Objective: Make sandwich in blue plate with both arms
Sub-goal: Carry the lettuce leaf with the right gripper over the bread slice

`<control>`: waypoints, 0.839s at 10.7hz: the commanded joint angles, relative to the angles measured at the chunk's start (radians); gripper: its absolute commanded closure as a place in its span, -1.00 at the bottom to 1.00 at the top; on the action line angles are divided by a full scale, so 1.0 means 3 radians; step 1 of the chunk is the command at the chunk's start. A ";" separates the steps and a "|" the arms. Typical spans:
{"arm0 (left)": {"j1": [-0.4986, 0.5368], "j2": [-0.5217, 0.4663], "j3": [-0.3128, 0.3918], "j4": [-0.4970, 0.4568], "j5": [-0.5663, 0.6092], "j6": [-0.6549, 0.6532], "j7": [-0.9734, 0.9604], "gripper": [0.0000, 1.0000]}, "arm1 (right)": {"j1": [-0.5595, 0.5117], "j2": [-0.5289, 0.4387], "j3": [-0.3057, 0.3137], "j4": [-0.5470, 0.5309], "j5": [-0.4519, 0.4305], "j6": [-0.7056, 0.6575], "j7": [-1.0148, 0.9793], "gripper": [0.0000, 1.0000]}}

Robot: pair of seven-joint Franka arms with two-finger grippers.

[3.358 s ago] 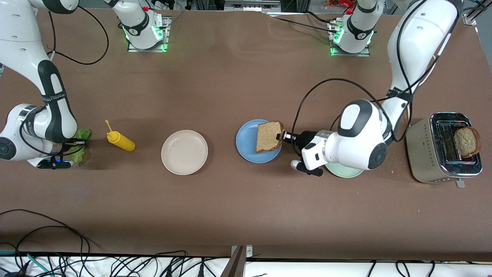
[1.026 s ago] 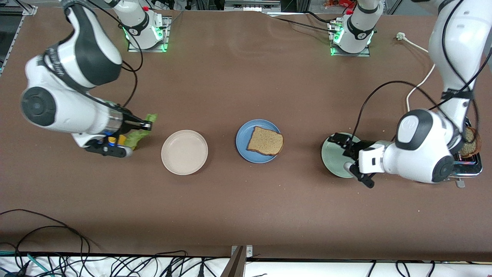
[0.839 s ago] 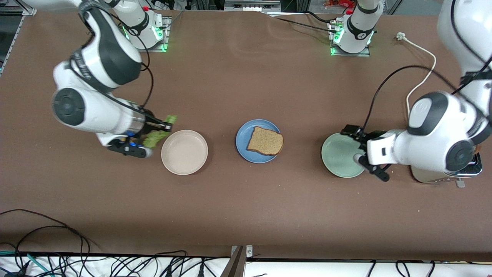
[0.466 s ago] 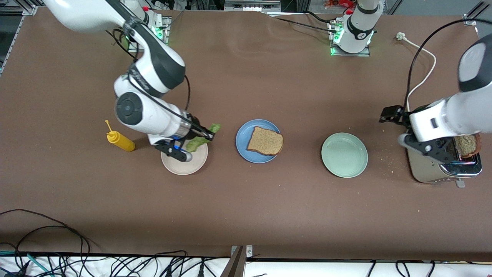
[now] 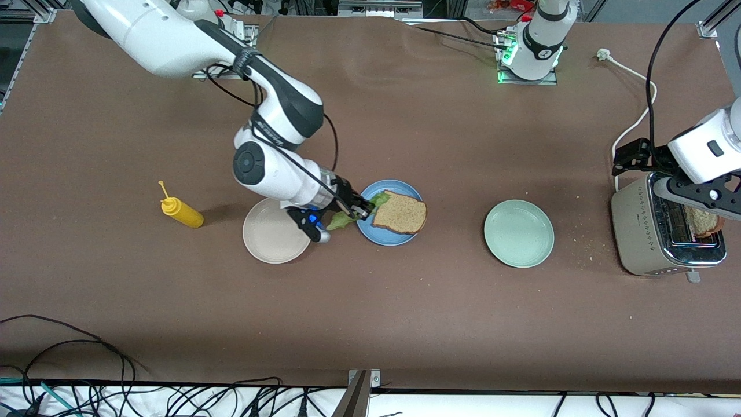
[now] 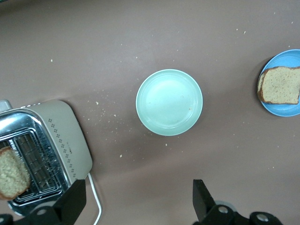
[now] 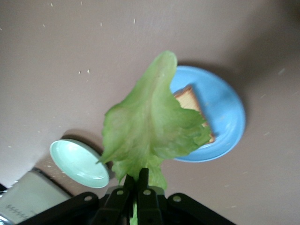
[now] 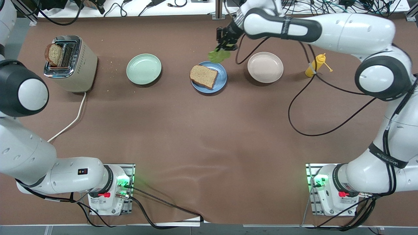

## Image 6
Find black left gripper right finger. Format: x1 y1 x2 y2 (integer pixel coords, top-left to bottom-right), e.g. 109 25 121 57
192 179 284 225

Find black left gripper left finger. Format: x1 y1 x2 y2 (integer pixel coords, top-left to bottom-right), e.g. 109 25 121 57
14 179 87 225

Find brown bread slice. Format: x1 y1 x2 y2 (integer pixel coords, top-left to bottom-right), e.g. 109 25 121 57
0 146 31 201
257 66 300 105

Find mint green plate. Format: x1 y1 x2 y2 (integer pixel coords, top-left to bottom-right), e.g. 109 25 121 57
135 68 203 137

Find blue plate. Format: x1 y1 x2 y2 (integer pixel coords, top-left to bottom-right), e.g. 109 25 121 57
259 49 300 118

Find beige chrome toaster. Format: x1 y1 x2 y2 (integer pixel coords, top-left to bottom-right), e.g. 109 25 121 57
0 99 93 218

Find white toaster power cable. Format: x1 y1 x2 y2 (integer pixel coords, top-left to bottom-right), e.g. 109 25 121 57
87 172 103 225

